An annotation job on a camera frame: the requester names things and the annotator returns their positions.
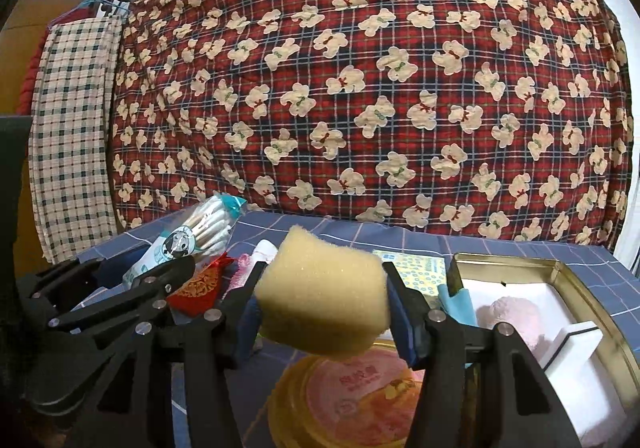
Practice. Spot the cream green checked cloth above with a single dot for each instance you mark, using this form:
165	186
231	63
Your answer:
67	146

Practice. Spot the yellow patterned tissue pack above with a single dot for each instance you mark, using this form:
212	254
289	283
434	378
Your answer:
419	272

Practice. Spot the gold metal tin box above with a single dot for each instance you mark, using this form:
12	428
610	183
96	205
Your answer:
598	398

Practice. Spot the cotton swab bag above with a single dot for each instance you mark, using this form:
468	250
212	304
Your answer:
202	232

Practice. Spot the pink white knitted sock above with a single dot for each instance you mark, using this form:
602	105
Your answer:
264	252

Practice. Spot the white foam block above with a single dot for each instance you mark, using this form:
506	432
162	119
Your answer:
571	349

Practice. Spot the round orange tin lid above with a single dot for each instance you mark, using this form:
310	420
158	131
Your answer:
366	401

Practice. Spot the teal cloth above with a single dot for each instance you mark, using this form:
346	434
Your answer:
458	306

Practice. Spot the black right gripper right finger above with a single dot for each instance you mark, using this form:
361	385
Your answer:
481	388

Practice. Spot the red gold drawstring pouch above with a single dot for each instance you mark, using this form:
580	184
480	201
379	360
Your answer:
200	293

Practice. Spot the pink fluffy plush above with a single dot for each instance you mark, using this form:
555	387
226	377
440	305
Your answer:
522	314

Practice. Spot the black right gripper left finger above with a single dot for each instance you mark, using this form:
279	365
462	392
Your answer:
220	340

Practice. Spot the yellow sponge block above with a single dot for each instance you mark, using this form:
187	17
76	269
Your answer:
323	299

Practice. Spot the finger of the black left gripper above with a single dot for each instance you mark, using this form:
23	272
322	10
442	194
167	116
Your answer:
148	288
57	290

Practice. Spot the red plaid bear blanket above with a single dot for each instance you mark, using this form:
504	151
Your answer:
498	119

